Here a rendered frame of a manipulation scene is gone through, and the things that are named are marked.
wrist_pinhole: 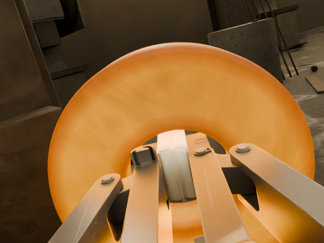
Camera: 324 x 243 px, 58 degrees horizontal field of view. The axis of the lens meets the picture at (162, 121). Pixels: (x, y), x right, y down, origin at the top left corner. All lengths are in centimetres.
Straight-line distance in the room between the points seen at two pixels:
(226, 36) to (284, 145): 239
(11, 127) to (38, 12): 417
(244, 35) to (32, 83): 222
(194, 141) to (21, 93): 30
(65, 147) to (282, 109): 12
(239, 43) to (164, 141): 239
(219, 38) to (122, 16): 486
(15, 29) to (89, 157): 29
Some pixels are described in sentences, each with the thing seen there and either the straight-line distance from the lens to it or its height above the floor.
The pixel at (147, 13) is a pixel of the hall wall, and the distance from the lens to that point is 759.
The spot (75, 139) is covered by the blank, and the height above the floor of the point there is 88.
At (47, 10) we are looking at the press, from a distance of 458.
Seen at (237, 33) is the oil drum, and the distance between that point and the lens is 252.
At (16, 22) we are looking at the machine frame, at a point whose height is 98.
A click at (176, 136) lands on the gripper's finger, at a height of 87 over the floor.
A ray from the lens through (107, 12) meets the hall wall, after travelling 711.
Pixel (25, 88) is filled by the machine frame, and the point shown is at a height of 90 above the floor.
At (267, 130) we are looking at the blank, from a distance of 17.
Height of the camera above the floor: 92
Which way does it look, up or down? 15 degrees down
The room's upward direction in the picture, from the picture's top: 15 degrees counter-clockwise
